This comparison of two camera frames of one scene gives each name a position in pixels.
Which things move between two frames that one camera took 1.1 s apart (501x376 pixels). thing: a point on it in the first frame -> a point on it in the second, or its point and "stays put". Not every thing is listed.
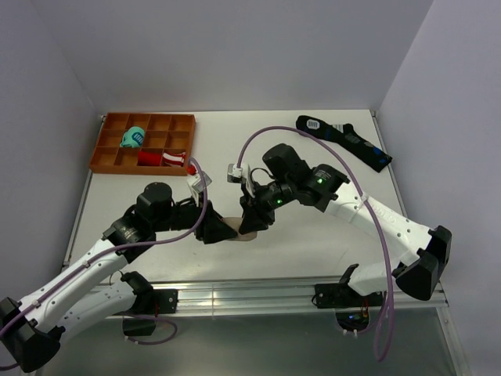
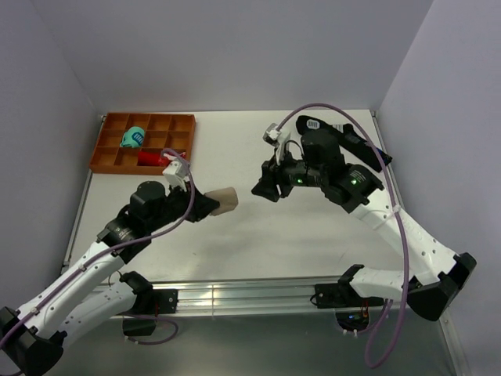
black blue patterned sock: [344, 136] stays put
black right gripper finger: [257, 216] -> [267, 186]
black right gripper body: [275, 193] -> [297, 172]
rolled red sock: [149, 158] stays put
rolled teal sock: [134, 137] stays put
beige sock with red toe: [235, 222] -> [227, 198]
